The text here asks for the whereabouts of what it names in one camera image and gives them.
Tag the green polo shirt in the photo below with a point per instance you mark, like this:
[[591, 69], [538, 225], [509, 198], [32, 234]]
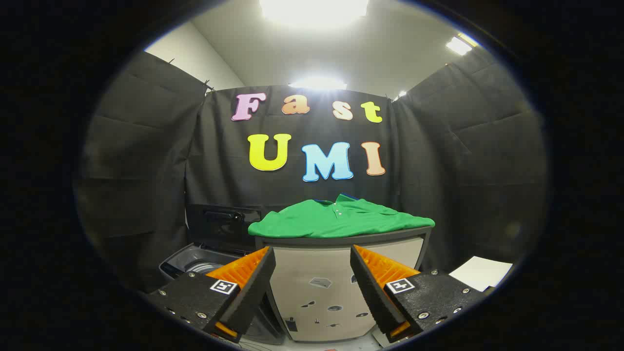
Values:
[[336, 219]]

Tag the white paper sheet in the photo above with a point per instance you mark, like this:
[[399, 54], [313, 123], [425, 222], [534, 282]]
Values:
[[480, 273]]

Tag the black backdrop cloth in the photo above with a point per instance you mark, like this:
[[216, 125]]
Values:
[[438, 161]]

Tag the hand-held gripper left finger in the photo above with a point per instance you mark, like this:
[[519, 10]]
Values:
[[256, 285]]

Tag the large ceiling light panel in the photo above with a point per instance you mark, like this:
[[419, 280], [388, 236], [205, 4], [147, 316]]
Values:
[[314, 10]]

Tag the grey top-load washing machine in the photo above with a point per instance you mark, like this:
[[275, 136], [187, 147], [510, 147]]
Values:
[[187, 261]]

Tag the dark glass washing machine lid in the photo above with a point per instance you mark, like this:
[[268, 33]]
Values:
[[219, 226]]

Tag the beige cabinet with dark top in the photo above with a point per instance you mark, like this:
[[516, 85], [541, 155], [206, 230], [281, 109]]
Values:
[[312, 263]]

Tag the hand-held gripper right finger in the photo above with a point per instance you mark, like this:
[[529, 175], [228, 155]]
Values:
[[368, 285]]

